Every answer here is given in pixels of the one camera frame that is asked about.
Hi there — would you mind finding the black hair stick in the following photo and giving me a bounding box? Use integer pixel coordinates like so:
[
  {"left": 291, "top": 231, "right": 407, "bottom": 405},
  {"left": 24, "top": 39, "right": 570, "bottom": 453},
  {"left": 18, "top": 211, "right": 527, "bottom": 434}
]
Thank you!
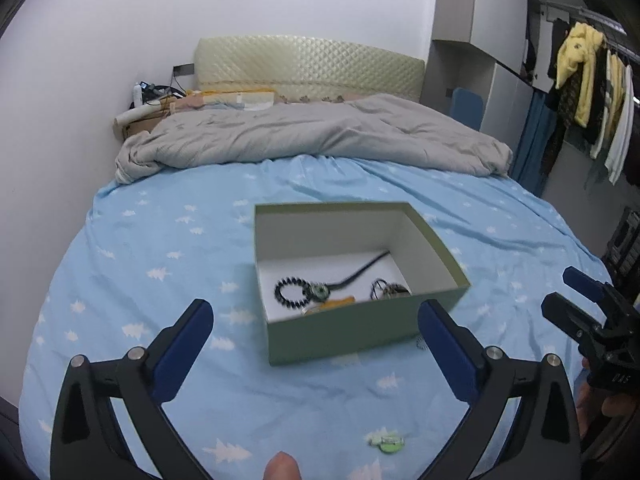
[{"left": 326, "top": 250, "right": 390, "bottom": 292}]

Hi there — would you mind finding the black beaded bracelet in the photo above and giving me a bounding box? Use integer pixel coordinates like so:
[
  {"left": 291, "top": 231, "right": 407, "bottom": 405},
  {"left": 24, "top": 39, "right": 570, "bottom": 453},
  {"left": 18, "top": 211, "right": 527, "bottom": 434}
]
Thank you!
[{"left": 273, "top": 275, "right": 330, "bottom": 309}]

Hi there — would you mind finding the person's right hand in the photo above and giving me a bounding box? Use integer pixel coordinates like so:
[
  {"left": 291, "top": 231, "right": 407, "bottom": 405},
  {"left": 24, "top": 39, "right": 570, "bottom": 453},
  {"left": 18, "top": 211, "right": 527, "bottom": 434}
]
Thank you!
[{"left": 576, "top": 382, "right": 638, "bottom": 438}]

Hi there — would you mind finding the person's left hand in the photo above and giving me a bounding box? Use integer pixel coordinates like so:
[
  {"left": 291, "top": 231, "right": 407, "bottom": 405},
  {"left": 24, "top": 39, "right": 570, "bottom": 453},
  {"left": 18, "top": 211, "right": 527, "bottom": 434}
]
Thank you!
[{"left": 262, "top": 452, "right": 302, "bottom": 480}]

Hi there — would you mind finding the green jade pendant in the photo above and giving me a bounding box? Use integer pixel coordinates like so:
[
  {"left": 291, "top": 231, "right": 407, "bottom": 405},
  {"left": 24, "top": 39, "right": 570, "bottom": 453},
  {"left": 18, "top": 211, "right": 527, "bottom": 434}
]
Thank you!
[{"left": 364, "top": 428, "right": 405, "bottom": 454}]

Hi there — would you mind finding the white hanging garment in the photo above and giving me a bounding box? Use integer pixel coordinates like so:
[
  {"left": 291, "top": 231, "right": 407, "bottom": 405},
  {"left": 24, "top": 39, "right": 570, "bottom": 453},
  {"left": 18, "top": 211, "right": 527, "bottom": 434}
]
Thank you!
[{"left": 590, "top": 51, "right": 636, "bottom": 185}]

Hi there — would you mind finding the blue curtain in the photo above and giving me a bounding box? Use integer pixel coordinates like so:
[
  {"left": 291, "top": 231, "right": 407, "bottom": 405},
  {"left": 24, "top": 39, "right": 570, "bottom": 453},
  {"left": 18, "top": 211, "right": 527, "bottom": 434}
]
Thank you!
[{"left": 510, "top": 90, "right": 556, "bottom": 197}]

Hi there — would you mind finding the orange amber pendant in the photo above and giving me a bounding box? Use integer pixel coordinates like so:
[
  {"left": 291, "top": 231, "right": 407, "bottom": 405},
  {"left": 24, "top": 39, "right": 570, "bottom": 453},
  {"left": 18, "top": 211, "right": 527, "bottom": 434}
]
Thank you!
[{"left": 303, "top": 296, "right": 355, "bottom": 315}]

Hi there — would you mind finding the green cardboard box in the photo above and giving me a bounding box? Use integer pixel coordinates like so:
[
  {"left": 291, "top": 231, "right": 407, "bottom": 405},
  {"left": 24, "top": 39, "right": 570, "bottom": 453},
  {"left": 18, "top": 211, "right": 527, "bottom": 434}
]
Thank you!
[{"left": 254, "top": 202, "right": 471, "bottom": 366}]

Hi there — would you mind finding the blue chair back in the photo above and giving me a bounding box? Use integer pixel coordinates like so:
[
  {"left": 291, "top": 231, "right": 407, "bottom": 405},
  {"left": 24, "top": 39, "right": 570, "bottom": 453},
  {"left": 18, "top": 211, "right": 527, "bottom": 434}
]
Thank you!
[{"left": 449, "top": 87, "right": 484, "bottom": 130}]

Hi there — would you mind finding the yellow hanging jacket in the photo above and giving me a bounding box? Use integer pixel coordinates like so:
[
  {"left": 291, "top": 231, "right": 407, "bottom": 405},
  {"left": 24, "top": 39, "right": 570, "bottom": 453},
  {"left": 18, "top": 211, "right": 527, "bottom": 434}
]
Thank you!
[{"left": 555, "top": 22, "right": 606, "bottom": 128}]

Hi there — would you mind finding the grey duvet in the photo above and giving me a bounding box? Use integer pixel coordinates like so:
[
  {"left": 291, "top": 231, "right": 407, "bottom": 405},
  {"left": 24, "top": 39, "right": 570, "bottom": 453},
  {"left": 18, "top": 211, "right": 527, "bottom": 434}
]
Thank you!
[{"left": 115, "top": 94, "right": 513, "bottom": 184}]

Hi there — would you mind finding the grey wardrobe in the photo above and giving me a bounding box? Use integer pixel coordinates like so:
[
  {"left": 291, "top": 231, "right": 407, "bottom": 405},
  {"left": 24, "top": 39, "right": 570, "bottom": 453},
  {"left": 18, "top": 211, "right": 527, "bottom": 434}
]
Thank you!
[{"left": 421, "top": 0, "right": 533, "bottom": 141}]

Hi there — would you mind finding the cluttered bedside table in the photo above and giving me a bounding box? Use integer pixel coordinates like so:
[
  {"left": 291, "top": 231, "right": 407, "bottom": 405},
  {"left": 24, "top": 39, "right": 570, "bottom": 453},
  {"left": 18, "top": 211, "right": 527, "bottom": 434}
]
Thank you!
[{"left": 113, "top": 81, "right": 191, "bottom": 140}]

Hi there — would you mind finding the patterned pillow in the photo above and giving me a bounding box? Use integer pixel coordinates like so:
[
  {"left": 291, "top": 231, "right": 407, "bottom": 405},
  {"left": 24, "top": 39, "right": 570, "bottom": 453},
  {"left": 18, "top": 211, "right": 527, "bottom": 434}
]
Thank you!
[{"left": 169, "top": 89, "right": 278, "bottom": 113}]

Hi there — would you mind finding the cream quilted headboard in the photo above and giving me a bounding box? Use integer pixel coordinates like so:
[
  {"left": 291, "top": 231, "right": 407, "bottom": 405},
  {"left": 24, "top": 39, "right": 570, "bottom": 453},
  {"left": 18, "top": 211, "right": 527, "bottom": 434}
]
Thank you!
[{"left": 194, "top": 35, "right": 425, "bottom": 102}]

